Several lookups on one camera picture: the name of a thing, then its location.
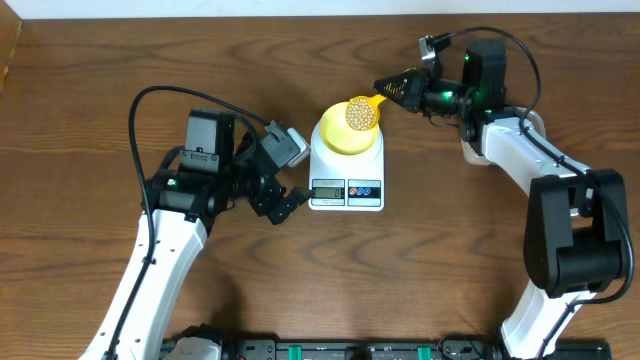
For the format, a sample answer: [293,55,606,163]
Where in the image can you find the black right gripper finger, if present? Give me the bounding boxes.
[374,69,415,95]
[383,89,410,110]

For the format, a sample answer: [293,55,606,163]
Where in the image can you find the yellow plastic scoop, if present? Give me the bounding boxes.
[347,94,386,129]

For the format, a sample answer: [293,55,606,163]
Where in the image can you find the yellow plastic bowl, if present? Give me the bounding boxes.
[319,102,380,155]

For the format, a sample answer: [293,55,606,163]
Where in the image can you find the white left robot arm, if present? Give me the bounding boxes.
[82,108,312,360]

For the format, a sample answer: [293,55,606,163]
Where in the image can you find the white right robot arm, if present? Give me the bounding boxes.
[374,34,635,359]

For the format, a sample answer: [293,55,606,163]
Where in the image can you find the white digital kitchen scale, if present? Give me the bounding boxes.
[308,124,385,212]

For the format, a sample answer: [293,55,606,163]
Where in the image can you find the pile of soybeans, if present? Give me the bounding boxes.
[345,98,376,131]

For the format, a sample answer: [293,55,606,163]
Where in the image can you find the clear plastic container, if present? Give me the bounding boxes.
[458,106,526,166]

